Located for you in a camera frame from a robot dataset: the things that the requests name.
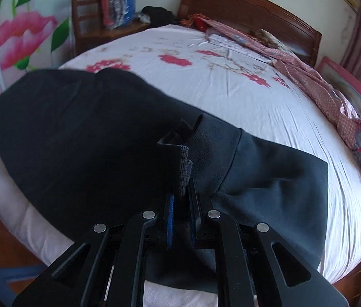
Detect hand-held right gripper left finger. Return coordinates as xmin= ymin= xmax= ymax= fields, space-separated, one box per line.
xmin=12 ymin=193 xmax=176 ymax=307

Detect black clothing pile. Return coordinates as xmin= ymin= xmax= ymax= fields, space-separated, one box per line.
xmin=142 ymin=5 xmax=176 ymax=26

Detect wooden chair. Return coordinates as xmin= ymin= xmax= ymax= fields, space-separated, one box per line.
xmin=71 ymin=0 xmax=151 ymax=56

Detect red fringed pillow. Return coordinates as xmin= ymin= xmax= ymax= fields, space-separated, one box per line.
xmin=180 ymin=13 xmax=210 ymax=32

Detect red checked quilt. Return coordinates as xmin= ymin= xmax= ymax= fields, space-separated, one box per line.
xmin=204 ymin=19 xmax=361 ymax=192

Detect beige patterned pillow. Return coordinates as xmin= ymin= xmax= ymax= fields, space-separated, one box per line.
xmin=255 ymin=29 xmax=283 ymax=47

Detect black pants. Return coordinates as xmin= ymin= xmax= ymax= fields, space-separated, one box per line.
xmin=0 ymin=67 xmax=329 ymax=293

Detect wooden headboard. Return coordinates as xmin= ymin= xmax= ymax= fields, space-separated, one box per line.
xmin=177 ymin=0 xmax=323 ymax=68

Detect pink bed guard rail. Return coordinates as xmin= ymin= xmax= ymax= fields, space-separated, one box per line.
xmin=315 ymin=56 xmax=361 ymax=116

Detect plastic bag of clothes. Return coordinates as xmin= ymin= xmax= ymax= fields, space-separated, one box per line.
xmin=99 ymin=0 xmax=136 ymax=28

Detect floral printed wardrobe door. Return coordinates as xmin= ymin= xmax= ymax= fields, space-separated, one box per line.
xmin=0 ymin=0 xmax=72 ymax=97

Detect bed with white floral sheet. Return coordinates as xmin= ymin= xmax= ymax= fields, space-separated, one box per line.
xmin=0 ymin=22 xmax=361 ymax=307

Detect orange blue floor mat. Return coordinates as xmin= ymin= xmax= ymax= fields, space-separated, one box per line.
xmin=0 ymin=216 xmax=53 ymax=301

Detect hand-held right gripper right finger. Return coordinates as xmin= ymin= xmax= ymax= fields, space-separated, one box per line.
xmin=188 ymin=179 xmax=358 ymax=307

